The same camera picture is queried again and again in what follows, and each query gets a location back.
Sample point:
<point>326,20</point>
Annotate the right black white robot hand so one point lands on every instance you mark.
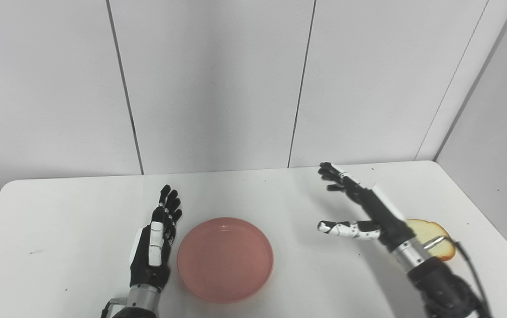
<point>368,216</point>

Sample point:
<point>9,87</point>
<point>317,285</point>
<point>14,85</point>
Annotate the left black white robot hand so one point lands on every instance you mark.
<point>154,251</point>

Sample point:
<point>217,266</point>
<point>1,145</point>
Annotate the slice of white bread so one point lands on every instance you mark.
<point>434,232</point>

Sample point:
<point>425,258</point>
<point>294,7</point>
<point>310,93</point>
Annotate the pink round plate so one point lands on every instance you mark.
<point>225,259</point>

